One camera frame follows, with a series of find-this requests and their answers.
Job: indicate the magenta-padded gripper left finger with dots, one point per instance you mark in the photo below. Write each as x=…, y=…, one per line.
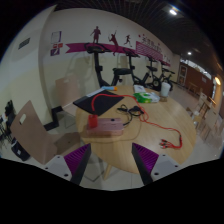
x=78, y=160

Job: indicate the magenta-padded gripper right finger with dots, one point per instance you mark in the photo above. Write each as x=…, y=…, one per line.
x=146, y=160

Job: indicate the red charger block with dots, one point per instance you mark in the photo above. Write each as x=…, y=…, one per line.
x=93, y=121

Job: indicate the pink power strip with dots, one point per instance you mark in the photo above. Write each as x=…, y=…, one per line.
x=110, y=126

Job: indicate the light wooden chair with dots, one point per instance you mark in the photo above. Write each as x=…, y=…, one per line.
x=66, y=91
x=31, y=133

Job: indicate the black floor bin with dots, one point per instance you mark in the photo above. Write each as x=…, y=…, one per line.
x=20, y=150

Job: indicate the black mouse pad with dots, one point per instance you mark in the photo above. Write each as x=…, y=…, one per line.
x=100, y=102

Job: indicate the green wet wipes pack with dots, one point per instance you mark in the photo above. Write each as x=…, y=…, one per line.
x=146, y=97

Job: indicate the brown round coaster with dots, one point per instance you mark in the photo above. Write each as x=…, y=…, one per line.
x=163, y=99

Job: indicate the white flat box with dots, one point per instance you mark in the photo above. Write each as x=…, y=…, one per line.
x=139, y=88

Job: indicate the white paper cup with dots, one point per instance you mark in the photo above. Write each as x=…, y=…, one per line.
x=165, y=88

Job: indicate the group of wooden chairs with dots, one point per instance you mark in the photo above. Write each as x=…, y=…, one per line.
x=206, y=113

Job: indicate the blue and orange tube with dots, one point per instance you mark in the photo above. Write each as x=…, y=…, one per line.
x=109, y=88

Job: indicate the black exercise bike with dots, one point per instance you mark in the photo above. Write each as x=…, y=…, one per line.
x=140, y=75
x=98, y=66
x=165, y=76

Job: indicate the round ceiling light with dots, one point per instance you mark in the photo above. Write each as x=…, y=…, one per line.
x=172, y=12
x=189, y=53

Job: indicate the purple wall poster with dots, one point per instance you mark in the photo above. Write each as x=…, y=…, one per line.
x=55, y=51

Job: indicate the white framed wall poster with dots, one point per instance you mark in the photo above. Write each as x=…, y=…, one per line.
x=56, y=37

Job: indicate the grey wall vent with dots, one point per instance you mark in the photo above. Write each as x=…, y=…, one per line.
x=24, y=43

